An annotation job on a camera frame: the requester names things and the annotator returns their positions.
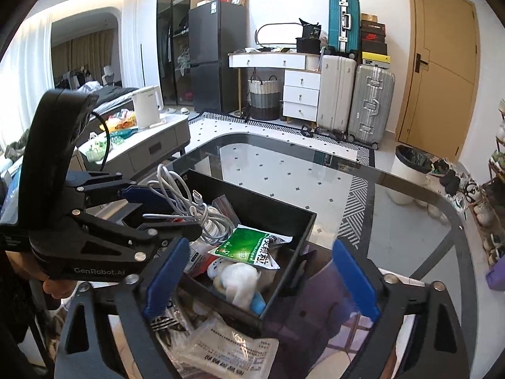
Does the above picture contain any white plush toy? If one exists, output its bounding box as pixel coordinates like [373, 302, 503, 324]
[208, 258, 277, 317]

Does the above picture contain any black bag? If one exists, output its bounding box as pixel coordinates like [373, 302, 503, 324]
[296, 18, 323, 54]

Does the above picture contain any oval mirror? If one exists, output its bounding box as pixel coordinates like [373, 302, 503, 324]
[254, 23, 307, 49]

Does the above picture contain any yellow and black shoe box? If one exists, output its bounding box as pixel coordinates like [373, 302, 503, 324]
[362, 52, 391, 66]

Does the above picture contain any black cable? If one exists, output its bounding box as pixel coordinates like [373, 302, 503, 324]
[91, 111, 110, 173]

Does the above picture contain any collection of racked shoes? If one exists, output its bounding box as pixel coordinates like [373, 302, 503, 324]
[473, 100, 505, 270]

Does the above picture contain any white electric kettle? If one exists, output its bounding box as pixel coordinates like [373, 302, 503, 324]
[131, 86, 165, 130]

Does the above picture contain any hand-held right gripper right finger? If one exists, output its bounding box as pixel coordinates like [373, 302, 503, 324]
[332, 239, 470, 379]

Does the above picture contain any grey side table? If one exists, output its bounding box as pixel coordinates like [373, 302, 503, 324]
[77, 112, 191, 183]

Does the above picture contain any pile of colourful snack bags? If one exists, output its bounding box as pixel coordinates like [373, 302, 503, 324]
[84, 108, 137, 163]

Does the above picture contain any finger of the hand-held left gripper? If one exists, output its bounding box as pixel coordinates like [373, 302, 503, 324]
[65, 173, 180, 210]
[77, 211, 203, 262]

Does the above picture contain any wooden door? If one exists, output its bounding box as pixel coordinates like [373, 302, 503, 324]
[395, 0, 481, 160]

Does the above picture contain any silver suitcase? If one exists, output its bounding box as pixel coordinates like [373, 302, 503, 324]
[347, 64, 396, 149]

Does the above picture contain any teal suitcase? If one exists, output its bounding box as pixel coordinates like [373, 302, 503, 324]
[328, 0, 361, 58]

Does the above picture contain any white charging cable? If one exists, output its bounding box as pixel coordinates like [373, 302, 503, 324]
[143, 165, 236, 246]

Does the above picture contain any white trash bin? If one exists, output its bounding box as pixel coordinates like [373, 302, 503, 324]
[386, 145, 433, 206]

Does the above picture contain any white dressing table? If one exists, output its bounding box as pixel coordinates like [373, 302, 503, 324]
[228, 51, 322, 126]

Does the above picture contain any white suitcase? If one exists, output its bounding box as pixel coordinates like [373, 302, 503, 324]
[317, 54, 357, 134]

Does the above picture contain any black and white striped packet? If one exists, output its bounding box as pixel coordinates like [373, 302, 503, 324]
[152, 304, 191, 335]

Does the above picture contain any glass door wardrobe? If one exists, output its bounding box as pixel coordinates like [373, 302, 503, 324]
[157, 0, 194, 105]

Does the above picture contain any beige curtain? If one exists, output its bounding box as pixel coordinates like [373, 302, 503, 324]
[51, 33, 120, 84]

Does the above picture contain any white sheer curtain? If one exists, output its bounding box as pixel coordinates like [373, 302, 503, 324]
[0, 12, 55, 145]

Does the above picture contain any red and white packet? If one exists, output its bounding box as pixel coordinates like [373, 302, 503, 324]
[185, 243, 216, 278]

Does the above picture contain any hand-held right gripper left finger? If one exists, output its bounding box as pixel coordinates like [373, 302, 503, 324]
[55, 238, 191, 379]

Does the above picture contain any green packet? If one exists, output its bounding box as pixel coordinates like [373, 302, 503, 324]
[208, 224, 294, 271]

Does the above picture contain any black storage box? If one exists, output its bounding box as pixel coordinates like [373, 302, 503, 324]
[158, 169, 318, 324]

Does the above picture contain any bed with dark bedding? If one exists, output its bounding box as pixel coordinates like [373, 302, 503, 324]
[53, 82, 137, 116]

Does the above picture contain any clear plastic packet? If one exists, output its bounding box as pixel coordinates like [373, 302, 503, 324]
[173, 311, 279, 379]

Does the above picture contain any woven laundry basket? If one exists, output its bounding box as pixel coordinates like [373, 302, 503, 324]
[248, 74, 283, 122]

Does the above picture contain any dark grey fridge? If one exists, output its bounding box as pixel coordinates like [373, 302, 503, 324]
[188, 1, 248, 113]

